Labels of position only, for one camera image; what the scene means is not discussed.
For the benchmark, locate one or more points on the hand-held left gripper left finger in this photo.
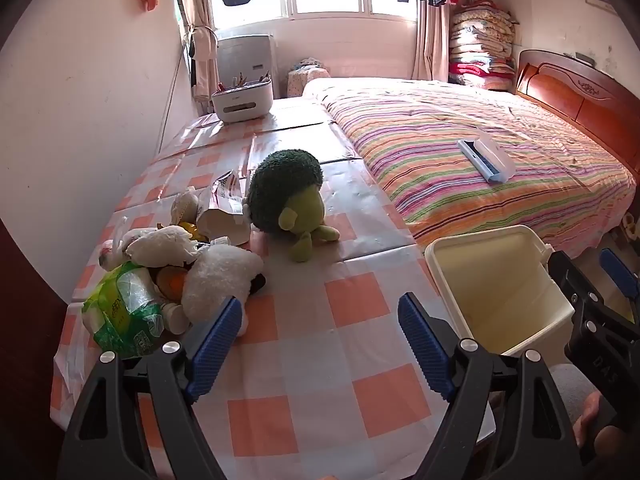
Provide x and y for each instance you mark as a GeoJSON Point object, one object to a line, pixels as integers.
{"type": "Point", "coordinates": [217, 345]}

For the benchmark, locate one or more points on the orange white checked tablecloth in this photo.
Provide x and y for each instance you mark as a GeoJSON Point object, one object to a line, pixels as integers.
{"type": "Point", "coordinates": [350, 305]}

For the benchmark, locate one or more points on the orange peel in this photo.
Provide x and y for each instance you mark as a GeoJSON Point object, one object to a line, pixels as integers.
{"type": "Point", "coordinates": [172, 282]}

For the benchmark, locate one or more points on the cream lace cloth bundle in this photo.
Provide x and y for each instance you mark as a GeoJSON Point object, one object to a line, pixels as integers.
{"type": "Point", "coordinates": [185, 205]}

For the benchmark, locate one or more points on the small grey object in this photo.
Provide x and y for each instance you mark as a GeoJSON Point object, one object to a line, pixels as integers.
{"type": "Point", "coordinates": [582, 57]}

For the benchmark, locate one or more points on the green printed plastic bag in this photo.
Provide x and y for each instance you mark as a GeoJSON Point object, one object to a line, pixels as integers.
{"type": "Point", "coordinates": [120, 310]}

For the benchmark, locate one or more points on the green broccoli plush toy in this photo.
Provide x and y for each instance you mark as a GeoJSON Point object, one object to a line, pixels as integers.
{"type": "Point", "coordinates": [285, 185]}

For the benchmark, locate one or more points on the floral covered stool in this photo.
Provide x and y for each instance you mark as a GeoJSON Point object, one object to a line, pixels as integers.
{"type": "Point", "coordinates": [305, 77]}

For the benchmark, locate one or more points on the white plastic bin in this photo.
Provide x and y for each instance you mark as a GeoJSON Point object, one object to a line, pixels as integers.
{"type": "Point", "coordinates": [500, 285]}

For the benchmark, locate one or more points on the yellow snack packet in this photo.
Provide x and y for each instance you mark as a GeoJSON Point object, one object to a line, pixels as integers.
{"type": "Point", "coordinates": [190, 230]}

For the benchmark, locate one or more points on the wooden headboard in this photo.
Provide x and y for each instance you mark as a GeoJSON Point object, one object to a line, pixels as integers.
{"type": "Point", "coordinates": [575, 90]}

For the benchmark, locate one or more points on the stack of folded quilts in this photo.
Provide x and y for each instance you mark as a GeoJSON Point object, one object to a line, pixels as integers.
{"type": "Point", "coordinates": [480, 45]}

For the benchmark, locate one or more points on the person's grey clothed leg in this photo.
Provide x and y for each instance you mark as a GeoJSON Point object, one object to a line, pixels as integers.
{"type": "Point", "coordinates": [570, 385]}

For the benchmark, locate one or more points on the striped bed sheet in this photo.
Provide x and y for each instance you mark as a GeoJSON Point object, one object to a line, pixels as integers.
{"type": "Point", "coordinates": [450, 180]}

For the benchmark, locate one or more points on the white organizer box with pens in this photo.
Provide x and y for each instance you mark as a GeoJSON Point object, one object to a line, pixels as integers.
{"type": "Point", "coordinates": [245, 105]}

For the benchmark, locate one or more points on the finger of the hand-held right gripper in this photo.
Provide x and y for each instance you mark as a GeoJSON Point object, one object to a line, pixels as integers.
{"type": "Point", "coordinates": [570, 275]}
{"type": "Point", "coordinates": [617, 272]}

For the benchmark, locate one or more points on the white air appliance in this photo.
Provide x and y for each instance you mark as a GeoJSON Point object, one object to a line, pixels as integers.
{"type": "Point", "coordinates": [250, 55]}

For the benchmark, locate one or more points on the white bag with red item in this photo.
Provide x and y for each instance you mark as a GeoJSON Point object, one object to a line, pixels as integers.
{"type": "Point", "coordinates": [160, 242]}

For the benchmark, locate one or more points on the pale slippers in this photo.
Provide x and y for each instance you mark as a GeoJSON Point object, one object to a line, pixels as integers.
{"type": "Point", "coordinates": [631, 225]}

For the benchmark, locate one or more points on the person's right hand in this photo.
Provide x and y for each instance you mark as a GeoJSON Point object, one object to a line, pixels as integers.
{"type": "Point", "coordinates": [587, 415]}

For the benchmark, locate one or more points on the white blue device on bed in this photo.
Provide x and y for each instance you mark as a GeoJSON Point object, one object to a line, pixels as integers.
{"type": "Point", "coordinates": [487, 160]}

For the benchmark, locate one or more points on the large white plush toy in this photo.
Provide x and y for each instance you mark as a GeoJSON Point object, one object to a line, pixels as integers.
{"type": "Point", "coordinates": [220, 275]}

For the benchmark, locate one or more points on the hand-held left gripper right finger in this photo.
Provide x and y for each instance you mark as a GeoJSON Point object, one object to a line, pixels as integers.
{"type": "Point", "coordinates": [425, 345]}

